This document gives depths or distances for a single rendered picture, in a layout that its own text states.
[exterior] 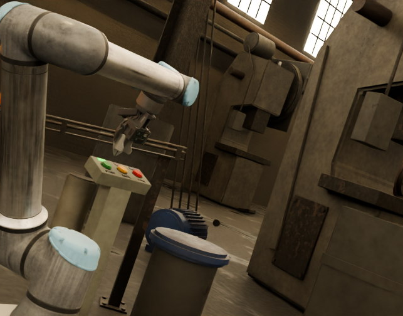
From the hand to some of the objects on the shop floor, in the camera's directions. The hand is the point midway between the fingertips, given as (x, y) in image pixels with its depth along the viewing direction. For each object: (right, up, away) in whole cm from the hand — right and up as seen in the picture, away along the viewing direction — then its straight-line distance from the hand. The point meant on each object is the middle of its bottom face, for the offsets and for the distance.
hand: (115, 151), depth 216 cm
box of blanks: (+137, -117, +94) cm, 203 cm away
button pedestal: (-18, -64, +8) cm, 67 cm away
